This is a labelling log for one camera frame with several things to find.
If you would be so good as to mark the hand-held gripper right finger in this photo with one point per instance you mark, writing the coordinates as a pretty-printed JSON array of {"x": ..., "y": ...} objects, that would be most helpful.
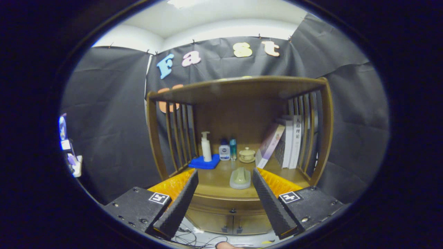
[{"x": 271, "y": 204}]

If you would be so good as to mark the blue wall poster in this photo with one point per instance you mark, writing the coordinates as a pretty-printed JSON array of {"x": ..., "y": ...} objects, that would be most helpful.
[{"x": 62, "y": 128}]

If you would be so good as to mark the small white bottle blue cap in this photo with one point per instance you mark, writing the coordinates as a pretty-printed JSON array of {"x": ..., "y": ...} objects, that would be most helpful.
[{"x": 224, "y": 152}]

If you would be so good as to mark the wooden countertop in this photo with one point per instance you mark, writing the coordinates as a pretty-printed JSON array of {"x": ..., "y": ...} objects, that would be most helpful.
[{"x": 218, "y": 183}]

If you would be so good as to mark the wooden drawer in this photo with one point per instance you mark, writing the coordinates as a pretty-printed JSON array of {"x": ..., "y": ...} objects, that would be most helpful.
[{"x": 214, "y": 207}]

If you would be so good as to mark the white side table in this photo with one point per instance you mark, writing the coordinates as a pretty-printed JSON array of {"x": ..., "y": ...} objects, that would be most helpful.
[{"x": 74, "y": 162}]

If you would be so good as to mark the white book black lettering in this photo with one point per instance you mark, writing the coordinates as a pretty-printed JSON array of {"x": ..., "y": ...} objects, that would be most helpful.
[{"x": 297, "y": 141}]

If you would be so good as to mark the blue cloth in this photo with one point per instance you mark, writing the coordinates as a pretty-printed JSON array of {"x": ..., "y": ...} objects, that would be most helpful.
[{"x": 200, "y": 163}]

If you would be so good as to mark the black backdrop cloth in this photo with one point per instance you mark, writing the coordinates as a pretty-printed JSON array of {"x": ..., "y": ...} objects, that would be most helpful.
[{"x": 110, "y": 121}]

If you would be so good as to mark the white pump bottle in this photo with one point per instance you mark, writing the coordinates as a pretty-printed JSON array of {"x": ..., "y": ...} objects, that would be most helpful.
[{"x": 206, "y": 150}]

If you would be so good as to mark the slim teal bottle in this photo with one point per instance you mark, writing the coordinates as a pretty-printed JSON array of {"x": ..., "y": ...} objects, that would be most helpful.
[{"x": 233, "y": 150}]

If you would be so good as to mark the dark patterned book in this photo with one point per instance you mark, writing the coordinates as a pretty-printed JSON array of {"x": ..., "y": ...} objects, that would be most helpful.
[{"x": 279, "y": 148}]

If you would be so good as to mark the beige lidded teacup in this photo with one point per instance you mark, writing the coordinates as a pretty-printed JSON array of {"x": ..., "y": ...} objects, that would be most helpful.
[{"x": 247, "y": 155}]

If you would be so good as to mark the wooden cabinet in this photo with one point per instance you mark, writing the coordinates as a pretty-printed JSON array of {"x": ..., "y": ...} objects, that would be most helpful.
[{"x": 238, "y": 90}]

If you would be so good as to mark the purple leaning book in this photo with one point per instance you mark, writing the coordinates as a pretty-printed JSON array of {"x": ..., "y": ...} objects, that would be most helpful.
[{"x": 270, "y": 145}]

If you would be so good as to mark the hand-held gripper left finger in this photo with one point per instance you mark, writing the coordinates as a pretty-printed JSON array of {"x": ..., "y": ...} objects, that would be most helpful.
[{"x": 178, "y": 207}]

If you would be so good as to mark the wooden cabinet door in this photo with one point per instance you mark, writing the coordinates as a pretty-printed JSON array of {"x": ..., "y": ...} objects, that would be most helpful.
[
  {"x": 211, "y": 223},
  {"x": 251, "y": 224}
]

